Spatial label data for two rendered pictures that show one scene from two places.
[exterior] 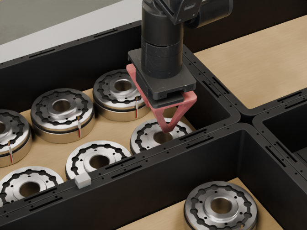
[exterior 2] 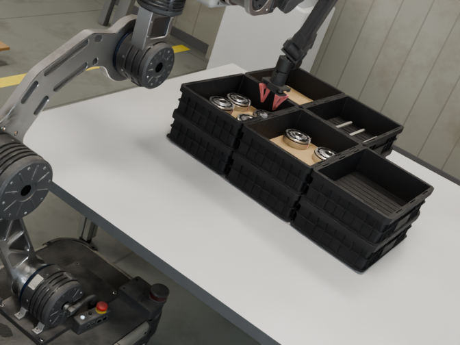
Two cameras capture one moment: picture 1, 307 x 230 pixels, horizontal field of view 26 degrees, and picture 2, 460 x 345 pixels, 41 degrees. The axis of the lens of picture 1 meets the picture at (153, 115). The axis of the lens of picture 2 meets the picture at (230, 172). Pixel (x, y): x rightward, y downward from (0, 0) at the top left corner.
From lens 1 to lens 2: 170 cm
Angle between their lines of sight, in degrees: 29
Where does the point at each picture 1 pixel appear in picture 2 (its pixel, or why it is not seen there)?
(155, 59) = (280, 78)
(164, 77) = (280, 85)
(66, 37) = (168, 87)
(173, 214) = (279, 139)
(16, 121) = not seen: hidden behind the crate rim
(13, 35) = not seen: hidden behind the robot
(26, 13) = not seen: hidden behind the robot
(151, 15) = (285, 61)
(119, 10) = (185, 79)
